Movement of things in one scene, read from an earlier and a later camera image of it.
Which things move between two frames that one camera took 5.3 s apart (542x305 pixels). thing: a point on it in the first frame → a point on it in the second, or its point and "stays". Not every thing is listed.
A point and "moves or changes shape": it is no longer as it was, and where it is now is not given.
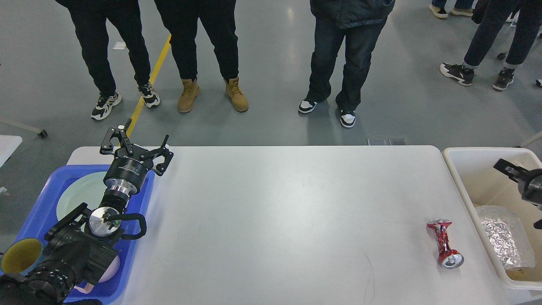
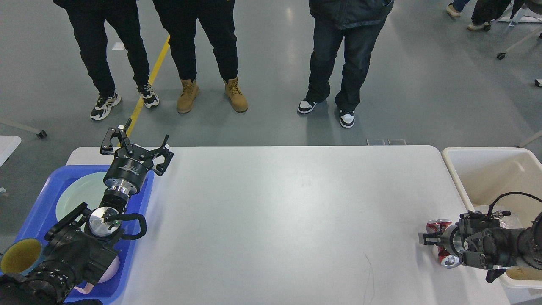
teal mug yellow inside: x=21 y=256 stays
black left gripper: x=125 y=174 stays
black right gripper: x=530 y=187 → x=447 y=239
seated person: x=463 y=8 → x=483 y=12
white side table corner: x=8 y=143 stays
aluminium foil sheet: x=503 y=241 moves or changes shape
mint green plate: x=89 y=188 stays
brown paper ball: x=525 y=273 stays
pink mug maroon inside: x=110 y=273 stays
